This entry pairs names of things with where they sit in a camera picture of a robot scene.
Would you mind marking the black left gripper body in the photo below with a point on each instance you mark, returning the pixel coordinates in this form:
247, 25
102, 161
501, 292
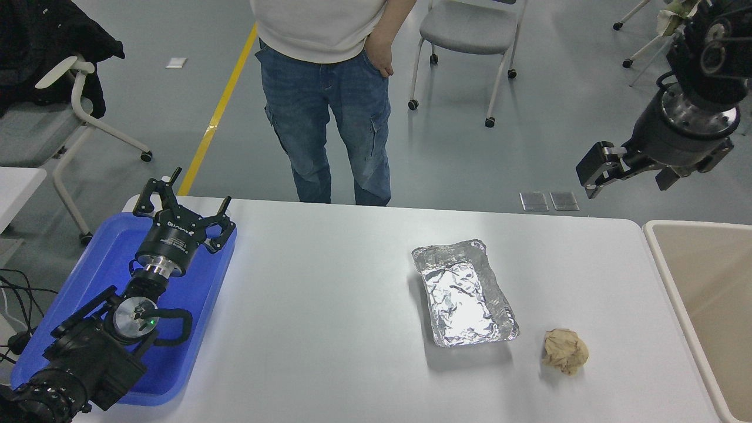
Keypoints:
170, 244

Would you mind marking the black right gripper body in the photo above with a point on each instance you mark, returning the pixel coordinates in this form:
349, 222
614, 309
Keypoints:
670, 144

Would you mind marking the silver foil tray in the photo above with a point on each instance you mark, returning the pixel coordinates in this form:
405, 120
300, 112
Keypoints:
464, 294

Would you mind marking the person's left forearm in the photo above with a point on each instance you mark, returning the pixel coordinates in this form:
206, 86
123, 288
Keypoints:
396, 14

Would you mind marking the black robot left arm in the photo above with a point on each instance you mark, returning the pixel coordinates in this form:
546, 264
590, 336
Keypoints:
88, 358

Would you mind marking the metal floor plate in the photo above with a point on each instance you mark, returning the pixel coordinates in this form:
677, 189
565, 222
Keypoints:
564, 201
534, 201

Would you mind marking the person's left hand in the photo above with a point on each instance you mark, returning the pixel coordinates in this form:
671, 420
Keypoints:
382, 53

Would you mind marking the blue plastic tray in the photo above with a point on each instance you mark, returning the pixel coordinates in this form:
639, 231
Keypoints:
194, 294

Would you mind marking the white legged wheeled chair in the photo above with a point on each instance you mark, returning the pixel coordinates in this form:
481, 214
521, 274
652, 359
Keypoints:
649, 48

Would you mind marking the yellow floor tape line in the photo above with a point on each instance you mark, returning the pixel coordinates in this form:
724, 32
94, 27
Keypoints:
217, 114

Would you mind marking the pale cloth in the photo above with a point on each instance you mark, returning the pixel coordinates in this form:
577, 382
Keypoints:
672, 14

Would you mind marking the large pale bin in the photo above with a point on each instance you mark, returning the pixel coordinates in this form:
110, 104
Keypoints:
717, 305

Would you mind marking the person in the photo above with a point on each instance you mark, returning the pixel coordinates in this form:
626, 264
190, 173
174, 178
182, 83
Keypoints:
323, 106

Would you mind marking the small white side table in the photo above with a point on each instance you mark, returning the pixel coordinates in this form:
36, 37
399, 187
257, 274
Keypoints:
17, 188

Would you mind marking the black plug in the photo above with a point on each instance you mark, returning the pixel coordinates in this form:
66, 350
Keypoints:
19, 342

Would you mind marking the grey padded chair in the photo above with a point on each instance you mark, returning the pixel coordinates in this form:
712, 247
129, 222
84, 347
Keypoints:
470, 29

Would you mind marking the crumpled tan paper ball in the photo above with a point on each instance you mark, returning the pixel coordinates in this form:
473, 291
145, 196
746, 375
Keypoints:
565, 351

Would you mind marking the black jacket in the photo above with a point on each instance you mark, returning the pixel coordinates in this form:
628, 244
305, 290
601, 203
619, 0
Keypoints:
47, 35

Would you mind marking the white frame wheeled chair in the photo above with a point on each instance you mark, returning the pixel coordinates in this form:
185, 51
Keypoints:
35, 135

